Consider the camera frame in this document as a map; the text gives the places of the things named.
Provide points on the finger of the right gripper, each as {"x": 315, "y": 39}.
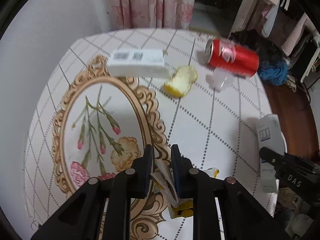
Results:
{"x": 299, "y": 174}

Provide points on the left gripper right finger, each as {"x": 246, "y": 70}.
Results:
{"x": 222, "y": 209}

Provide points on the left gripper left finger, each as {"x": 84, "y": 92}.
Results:
{"x": 101, "y": 208}

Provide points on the white medicine box with barcode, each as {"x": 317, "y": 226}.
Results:
{"x": 271, "y": 146}

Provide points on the yellow snack wrapper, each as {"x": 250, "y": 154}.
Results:
{"x": 172, "y": 192}

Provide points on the red cola can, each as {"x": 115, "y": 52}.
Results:
{"x": 232, "y": 57}

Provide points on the white barcode QR box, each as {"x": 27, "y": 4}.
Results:
{"x": 138, "y": 63}

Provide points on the blue and black clothes pile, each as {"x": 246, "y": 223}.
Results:
{"x": 272, "y": 67}

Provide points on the white embroidered tablecloth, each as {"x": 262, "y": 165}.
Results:
{"x": 90, "y": 123}

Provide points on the clear plastic cup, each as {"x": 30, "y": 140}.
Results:
{"x": 220, "y": 79}

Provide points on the pink floral curtain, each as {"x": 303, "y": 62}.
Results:
{"x": 175, "y": 14}

